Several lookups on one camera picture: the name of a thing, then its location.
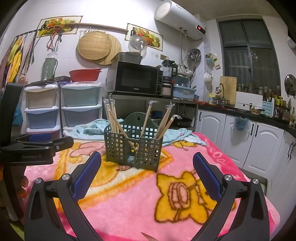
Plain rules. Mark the metal faucet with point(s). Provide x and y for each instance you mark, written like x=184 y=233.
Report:
x=221 y=89

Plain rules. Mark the black kitchen countertop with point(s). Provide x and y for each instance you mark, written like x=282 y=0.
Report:
x=272 y=119

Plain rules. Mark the hanging steel bowls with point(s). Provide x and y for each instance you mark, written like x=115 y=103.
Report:
x=193 y=54

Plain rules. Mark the black blender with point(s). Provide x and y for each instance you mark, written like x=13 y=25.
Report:
x=168 y=69

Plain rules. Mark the yellow lidded container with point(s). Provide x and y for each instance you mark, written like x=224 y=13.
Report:
x=212 y=99

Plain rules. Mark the wooden cutting board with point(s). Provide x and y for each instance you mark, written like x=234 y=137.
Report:
x=229 y=90

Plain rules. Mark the grey green water bottle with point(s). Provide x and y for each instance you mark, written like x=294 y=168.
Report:
x=49 y=67

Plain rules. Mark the wall utensil holder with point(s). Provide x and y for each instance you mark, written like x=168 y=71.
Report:
x=213 y=60

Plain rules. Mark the row of spice jars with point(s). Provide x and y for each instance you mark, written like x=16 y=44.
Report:
x=259 y=90

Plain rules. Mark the dark framed window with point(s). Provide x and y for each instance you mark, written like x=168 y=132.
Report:
x=249 y=53

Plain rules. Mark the light blue cloth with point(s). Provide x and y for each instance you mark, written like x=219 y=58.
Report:
x=90 y=129

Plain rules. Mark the blue hanging bag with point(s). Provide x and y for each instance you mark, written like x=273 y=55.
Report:
x=241 y=124

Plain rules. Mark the round wooden board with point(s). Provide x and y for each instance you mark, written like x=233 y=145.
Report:
x=115 y=49

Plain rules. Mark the dark flat tray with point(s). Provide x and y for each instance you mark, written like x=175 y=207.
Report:
x=50 y=80

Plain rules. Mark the long wooden rolling pin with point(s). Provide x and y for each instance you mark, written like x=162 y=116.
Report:
x=97 y=26

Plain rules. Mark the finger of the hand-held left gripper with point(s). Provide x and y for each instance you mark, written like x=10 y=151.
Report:
x=40 y=137
x=63 y=141

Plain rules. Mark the black microwave oven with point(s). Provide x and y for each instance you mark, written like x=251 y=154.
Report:
x=134 y=77

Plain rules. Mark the pile of wooden chopsticks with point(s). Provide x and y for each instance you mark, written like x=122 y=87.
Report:
x=110 y=115

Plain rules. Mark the pink printed blanket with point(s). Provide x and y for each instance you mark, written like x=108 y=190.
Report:
x=129 y=204

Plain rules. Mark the metal pot lid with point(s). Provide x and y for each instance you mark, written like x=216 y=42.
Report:
x=291 y=84

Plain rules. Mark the white water heater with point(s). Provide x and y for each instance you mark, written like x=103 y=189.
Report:
x=178 y=16

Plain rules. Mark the drawer tower with beige drawer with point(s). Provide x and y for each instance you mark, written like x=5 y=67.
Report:
x=41 y=111

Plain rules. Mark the green plastic utensil basket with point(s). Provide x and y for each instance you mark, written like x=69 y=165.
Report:
x=148 y=148

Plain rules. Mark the clear glass lid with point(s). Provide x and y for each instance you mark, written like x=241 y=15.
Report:
x=137 y=44

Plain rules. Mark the drawer tower with teal drawer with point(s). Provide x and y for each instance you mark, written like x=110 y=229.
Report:
x=81 y=97

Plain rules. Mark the wide fruit wall poster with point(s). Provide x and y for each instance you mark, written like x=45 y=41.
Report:
x=60 y=24

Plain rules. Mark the white box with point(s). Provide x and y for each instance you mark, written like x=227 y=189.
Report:
x=247 y=100

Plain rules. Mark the red plastic basin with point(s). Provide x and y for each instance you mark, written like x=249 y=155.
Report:
x=84 y=76

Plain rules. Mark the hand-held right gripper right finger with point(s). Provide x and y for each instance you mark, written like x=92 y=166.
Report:
x=205 y=173

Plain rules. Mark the bowl of food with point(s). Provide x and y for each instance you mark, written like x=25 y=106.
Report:
x=255 y=111

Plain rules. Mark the small fruit wall poster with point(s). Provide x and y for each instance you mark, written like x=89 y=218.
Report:
x=145 y=36

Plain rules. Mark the blue knife holder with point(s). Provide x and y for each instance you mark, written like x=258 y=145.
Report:
x=268 y=108

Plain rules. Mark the person's left hand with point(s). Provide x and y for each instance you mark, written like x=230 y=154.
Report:
x=23 y=184

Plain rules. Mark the yellow apron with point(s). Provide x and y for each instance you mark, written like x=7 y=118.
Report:
x=15 y=60

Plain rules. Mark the round bamboo tray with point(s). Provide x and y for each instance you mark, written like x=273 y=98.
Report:
x=93 y=45

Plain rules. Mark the black frying pan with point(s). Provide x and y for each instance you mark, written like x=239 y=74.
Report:
x=182 y=121

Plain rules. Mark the grey rectangular tub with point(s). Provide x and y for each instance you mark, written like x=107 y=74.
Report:
x=127 y=58

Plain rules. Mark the group of condiment bottles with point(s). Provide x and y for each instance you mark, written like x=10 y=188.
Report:
x=285 y=113

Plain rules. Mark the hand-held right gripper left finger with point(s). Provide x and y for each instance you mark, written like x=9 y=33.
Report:
x=89 y=171

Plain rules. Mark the metal shelf rack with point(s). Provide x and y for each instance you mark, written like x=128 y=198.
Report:
x=185 y=102

